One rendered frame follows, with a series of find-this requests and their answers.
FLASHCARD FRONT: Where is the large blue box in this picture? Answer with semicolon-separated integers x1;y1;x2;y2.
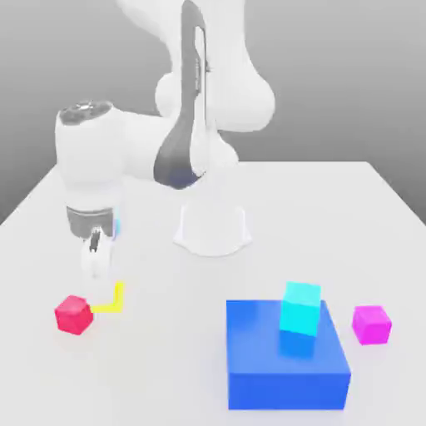
225;299;353;411

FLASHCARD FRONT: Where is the small red cube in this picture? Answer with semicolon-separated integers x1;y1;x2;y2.
53;294;95;336

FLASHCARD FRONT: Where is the small cyan cube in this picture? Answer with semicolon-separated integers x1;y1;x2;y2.
279;280;323;338

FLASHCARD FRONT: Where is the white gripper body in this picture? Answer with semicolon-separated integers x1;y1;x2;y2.
80;228;116;281

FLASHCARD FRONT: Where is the small magenta cube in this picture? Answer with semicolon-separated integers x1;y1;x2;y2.
351;305;393;346

